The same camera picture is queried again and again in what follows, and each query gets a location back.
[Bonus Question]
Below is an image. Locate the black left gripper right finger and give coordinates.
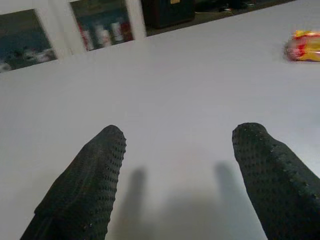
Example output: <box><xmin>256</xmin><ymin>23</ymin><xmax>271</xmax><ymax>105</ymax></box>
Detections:
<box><xmin>231</xmin><ymin>122</ymin><xmax>320</xmax><ymax>240</ymax></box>

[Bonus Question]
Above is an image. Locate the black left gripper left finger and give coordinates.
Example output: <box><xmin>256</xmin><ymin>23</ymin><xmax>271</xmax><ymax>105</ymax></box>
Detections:
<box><xmin>20</xmin><ymin>124</ymin><xmax>127</xmax><ymax>240</ymax></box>

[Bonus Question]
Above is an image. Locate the yellow red snack wrapper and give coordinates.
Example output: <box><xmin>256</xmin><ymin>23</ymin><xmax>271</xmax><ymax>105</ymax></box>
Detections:
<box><xmin>284</xmin><ymin>29</ymin><xmax>320</xmax><ymax>63</ymax></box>

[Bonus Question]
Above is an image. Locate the white red bottle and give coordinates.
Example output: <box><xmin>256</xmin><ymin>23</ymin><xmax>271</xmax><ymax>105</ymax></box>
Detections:
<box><xmin>111</xmin><ymin>21</ymin><xmax>125</xmax><ymax>42</ymax></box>
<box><xmin>94</xmin><ymin>23</ymin><xmax>112</xmax><ymax>47</ymax></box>
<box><xmin>79</xmin><ymin>23</ymin><xmax>95</xmax><ymax>51</ymax></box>

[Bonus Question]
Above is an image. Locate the white glass door cabinet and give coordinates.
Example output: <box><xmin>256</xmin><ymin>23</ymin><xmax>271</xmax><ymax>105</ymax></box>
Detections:
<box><xmin>0</xmin><ymin>0</ymin><xmax>147</xmax><ymax>74</ymax></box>

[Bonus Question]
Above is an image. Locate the black box speaker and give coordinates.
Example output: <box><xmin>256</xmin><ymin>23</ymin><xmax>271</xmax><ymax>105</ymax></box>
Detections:
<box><xmin>141</xmin><ymin>0</ymin><xmax>196</xmax><ymax>29</ymax></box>

